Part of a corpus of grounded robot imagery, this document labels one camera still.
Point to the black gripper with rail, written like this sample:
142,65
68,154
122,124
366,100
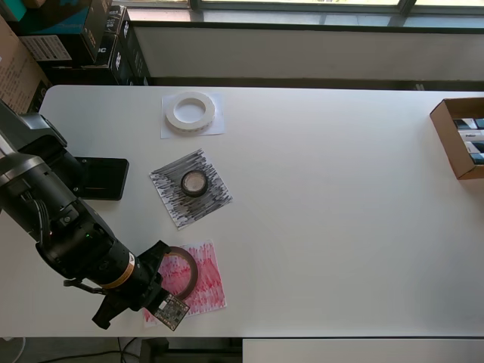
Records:
143,280

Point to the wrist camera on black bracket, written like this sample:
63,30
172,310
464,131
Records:
172,312

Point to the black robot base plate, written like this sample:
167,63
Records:
106,177

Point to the white tape roll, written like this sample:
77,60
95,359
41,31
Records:
170,117

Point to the plain white paper sheet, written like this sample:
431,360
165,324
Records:
221,113

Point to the black box teal graphic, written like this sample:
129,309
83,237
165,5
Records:
56,22

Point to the black tape roll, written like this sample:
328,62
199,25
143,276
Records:
193,194

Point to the open cardboard tray box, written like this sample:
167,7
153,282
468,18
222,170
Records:
446,128

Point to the red scribbled paper sheet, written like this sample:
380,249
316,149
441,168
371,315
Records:
208,272

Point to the black scribbled paper sheet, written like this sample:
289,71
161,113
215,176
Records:
211,204

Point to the black cardboard box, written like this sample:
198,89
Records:
128,56

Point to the large GX760A cardboard box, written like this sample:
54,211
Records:
15,75

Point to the black table leg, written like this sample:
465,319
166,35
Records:
155,351

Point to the small black white box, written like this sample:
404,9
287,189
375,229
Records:
474,148
469,136
477,159
463,124

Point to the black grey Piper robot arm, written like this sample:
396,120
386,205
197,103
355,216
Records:
56,189

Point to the red 3M tape roll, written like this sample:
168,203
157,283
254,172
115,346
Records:
194,280

